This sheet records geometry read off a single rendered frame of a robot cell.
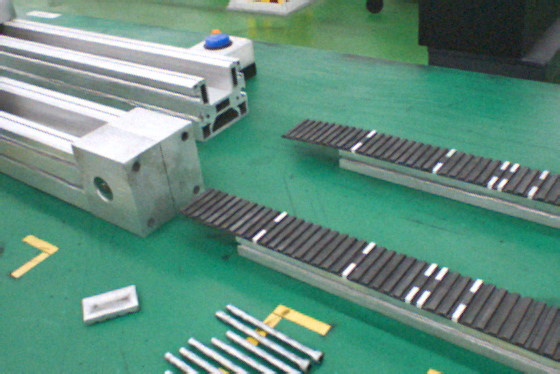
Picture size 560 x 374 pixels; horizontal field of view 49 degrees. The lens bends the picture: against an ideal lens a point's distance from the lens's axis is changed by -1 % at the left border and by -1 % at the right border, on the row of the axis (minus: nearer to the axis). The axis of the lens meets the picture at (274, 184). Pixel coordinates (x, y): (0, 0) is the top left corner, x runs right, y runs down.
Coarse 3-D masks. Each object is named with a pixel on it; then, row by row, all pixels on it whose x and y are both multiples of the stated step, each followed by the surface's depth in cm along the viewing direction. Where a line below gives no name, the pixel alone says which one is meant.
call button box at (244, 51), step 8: (232, 40) 100; (240, 40) 100; (248, 40) 99; (192, 48) 99; (200, 48) 99; (208, 48) 97; (216, 48) 97; (224, 48) 97; (232, 48) 97; (240, 48) 98; (248, 48) 99; (232, 56) 96; (240, 56) 98; (248, 56) 99; (248, 64) 100; (240, 72) 99; (248, 72) 101; (256, 72) 102
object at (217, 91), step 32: (0, 32) 119; (32, 32) 111; (64, 32) 106; (0, 64) 109; (32, 64) 102; (64, 64) 96; (96, 64) 91; (128, 64) 89; (160, 64) 93; (192, 64) 89; (224, 64) 85; (96, 96) 95; (128, 96) 90; (160, 96) 85; (192, 96) 82; (224, 96) 85; (224, 128) 87
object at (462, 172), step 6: (468, 156) 67; (474, 156) 68; (480, 156) 67; (462, 162) 66; (468, 162) 67; (474, 162) 66; (480, 162) 66; (456, 168) 66; (462, 168) 66; (468, 168) 65; (474, 168) 66; (450, 174) 65; (456, 174) 65; (462, 174) 64; (468, 174) 65; (462, 180) 64
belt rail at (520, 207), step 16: (352, 160) 74; (368, 160) 71; (384, 176) 71; (400, 176) 70; (416, 176) 69; (432, 176) 67; (432, 192) 68; (448, 192) 67; (464, 192) 66; (480, 192) 64; (496, 192) 63; (496, 208) 64; (512, 208) 63; (528, 208) 62; (544, 208) 60
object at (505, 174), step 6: (504, 168) 64; (510, 168) 65; (516, 168) 64; (498, 174) 64; (504, 174) 64; (510, 174) 63; (516, 174) 64; (492, 180) 63; (498, 180) 63; (504, 180) 63; (510, 180) 63; (486, 186) 63; (492, 186) 62; (498, 186) 62; (504, 186) 62
